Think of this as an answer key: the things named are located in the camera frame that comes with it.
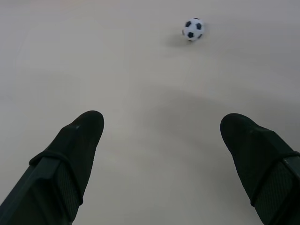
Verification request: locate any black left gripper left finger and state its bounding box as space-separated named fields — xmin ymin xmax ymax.
xmin=0 ymin=110 xmax=105 ymax=225

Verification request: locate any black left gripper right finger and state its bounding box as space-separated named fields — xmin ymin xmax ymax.
xmin=220 ymin=113 xmax=300 ymax=225

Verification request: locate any small black-white soccer ball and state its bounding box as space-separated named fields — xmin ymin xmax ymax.
xmin=182 ymin=17 xmax=205 ymax=42

